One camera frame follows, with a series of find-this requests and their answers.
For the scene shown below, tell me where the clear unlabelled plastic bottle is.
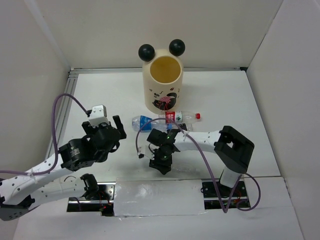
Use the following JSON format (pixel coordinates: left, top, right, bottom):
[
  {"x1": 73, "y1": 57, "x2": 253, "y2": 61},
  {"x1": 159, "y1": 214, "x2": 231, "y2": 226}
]
[{"x1": 169, "y1": 164, "x2": 208, "y2": 180}]

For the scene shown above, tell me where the cream bin with black ears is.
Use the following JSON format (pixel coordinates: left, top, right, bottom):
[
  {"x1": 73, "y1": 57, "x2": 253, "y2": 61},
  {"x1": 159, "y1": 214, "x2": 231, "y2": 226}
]
[{"x1": 138, "y1": 39, "x2": 186, "y2": 114}]

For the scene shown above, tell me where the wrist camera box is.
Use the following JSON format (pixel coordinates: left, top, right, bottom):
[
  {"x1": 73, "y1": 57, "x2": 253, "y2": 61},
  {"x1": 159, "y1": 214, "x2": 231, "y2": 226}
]
[
  {"x1": 137, "y1": 145, "x2": 154, "y2": 160},
  {"x1": 88, "y1": 104, "x2": 110, "y2": 127}
]

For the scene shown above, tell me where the aluminium frame rail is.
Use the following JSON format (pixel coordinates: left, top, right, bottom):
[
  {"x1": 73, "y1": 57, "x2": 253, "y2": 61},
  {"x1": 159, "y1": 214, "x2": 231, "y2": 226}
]
[{"x1": 55, "y1": 69, "x2": 79, "y2": 144}]

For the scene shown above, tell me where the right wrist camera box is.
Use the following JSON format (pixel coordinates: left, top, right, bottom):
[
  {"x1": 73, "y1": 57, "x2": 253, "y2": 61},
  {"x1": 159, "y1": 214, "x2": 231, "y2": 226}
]
[{"x1": 137, "y1": 145, "x2": 154, "y2": 160}]

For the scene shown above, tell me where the blue label crushed bottle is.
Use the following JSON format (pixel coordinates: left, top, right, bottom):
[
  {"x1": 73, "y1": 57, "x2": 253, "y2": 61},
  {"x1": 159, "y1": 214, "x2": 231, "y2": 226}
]
[{"x1": 131, "y1": 115, "x2": 173, "y2": 133}]

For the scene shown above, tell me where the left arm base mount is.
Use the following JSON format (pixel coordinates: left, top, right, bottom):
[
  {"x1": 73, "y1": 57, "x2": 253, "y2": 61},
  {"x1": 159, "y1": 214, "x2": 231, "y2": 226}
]
[{"x1": 66, "y1": 173, "x2": 116, "y2": 217}]

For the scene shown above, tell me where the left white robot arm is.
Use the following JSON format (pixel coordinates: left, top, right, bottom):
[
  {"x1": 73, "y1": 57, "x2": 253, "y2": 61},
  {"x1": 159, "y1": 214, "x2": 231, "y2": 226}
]
[{"x1": 0, "y1": 115, "x2": 127, "y2": 221}]

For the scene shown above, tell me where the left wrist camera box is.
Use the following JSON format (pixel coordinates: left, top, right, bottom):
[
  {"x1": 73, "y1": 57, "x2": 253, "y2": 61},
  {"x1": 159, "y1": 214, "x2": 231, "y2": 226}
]
[{"x1": 88, "y1": 104, "x2": 110, "y2": 127}]

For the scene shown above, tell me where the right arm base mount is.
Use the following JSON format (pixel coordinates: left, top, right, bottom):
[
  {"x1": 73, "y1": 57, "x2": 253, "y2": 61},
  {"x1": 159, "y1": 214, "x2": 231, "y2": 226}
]
[{"x1": 200, "y1": 180, "x2": 251, "y2": 210}]

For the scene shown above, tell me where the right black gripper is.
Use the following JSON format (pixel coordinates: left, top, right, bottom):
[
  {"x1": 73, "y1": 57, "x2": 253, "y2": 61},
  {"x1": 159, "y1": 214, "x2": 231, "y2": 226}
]
[{"x1": 149, "y1": 144, "x2": 173, "y2": 174}]

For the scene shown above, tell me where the red label clear bottle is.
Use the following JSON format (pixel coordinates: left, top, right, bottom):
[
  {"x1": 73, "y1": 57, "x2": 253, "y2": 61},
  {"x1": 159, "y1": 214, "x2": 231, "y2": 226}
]
[{"x1": 158, "y1": 111, "x2": 201, "y2": 124}]

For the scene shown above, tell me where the black label black cap bottle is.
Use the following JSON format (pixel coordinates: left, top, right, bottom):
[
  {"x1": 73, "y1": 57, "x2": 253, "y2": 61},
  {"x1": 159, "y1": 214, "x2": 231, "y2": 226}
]
[{"x1": 166, "y1": 123, "x2": 194, "y2": 132}]

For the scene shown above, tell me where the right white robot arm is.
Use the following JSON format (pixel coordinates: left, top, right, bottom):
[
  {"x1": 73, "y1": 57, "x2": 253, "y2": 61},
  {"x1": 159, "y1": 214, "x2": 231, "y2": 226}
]
[{"x1": 138, "y1": 125, "x2": 255, "y2": 196}]

